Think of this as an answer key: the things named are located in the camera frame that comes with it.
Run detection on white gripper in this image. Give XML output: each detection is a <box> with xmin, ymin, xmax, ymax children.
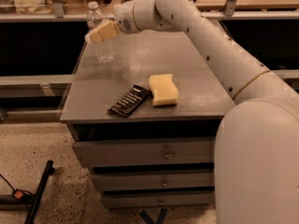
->
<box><xmin>85</xmin><ymin>0</ymin><xmax>136</xmax><ymax>44</ymax></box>

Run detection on clear plastic water bottle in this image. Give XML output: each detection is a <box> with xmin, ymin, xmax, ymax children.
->
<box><xmin>87</xmin><ymin>1</ymin><xmax>114</xmax><ymax>63</ymax></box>

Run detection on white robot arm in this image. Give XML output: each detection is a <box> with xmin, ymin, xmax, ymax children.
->
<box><xmin>86</xmin><ymin>0</ymin><xmax>299</xmax><ymax>224</ymax></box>

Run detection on black snack bar wrapper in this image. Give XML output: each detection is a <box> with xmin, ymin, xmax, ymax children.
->
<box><xmin>108</xmin><ymin>85</ymin><xmax>150</xmax><ymax>118</ymax></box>

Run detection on yellow sponge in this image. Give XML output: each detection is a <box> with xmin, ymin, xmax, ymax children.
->
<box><xmin>149</xmin><ymin>74</ymin><xmax>178</xmax><ymax>106</ymax></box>

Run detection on grey drawer cabinet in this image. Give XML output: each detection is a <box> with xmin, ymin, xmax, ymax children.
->
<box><xmin>61</xmin><ymin>31</ymin><xmax>234</xmax><ymax>197</ymax></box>

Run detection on top grey drawer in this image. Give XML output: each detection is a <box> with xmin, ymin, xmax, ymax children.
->
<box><xmin>72</xmin><ymin>137</ymin><xmax>214</xmax><ymax>167</ymax></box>

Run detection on grey drawer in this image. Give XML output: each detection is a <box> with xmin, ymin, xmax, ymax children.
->
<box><xmin>101</xmin><ymin>190</ymin><xmax>215</xmax><ymax>209</ymax></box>
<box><xmin>72</xmin><ymin>137</ymin><xmax>214</xmax><ymax>167</ymax></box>
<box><xmin>91</xmin><ymin>170</ymin><xmax>214</xmax><ymax>191</ymax></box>

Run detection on middle grey drawer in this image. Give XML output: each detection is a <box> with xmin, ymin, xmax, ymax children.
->
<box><xmin>91</xmin><ymin>170</ymin><xmax>214</xmax><ymax>191</ymax></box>

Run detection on bottom grey drawer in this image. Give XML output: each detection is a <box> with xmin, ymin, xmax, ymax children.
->
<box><xmin>101</xmin><ymin>190</ymin><xmax>215</xmax><ymax>209</ymax></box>

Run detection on black metal stand leg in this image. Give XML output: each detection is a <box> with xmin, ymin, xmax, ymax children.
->
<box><xmin>0</xmin><ymin>161</ymin><xmax>55</xmax><ymax>224</ymax></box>

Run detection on black cable with orange tag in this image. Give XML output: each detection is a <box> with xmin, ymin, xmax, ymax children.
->
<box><xmin>0</xmin><ymin>173</ymin><xmax>34</xmax><ymax>202</ymax></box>

